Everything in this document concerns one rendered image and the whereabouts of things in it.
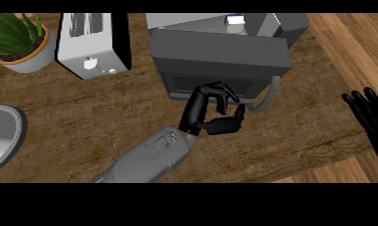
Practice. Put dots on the grey pot with orange rim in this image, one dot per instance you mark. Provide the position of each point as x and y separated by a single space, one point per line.
41 55

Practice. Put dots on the green leafy plant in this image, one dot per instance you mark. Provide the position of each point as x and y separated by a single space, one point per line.
15 36

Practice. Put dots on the grey round basin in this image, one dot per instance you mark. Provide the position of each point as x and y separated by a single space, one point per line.
9 133

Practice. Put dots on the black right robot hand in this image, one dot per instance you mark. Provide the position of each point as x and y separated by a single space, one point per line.
366 113

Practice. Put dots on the white toaster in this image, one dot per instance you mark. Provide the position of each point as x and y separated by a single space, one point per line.
88 51

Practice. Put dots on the white milk carton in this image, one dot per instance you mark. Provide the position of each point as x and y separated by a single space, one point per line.
235 25

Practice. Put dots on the grey microwave body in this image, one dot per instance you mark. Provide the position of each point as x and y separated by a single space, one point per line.
289 23

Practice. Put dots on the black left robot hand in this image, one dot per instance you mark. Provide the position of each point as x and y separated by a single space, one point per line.
195 110

